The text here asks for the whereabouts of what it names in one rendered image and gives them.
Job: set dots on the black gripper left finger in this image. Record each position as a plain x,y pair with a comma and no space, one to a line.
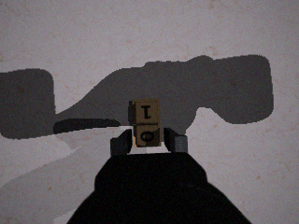
121,145

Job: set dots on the tan cube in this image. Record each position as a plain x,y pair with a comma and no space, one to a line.
146,112
147,135

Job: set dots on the tan rectangular tray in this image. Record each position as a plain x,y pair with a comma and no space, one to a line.
158,113

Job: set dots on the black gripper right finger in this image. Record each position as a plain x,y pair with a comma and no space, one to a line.
175,142

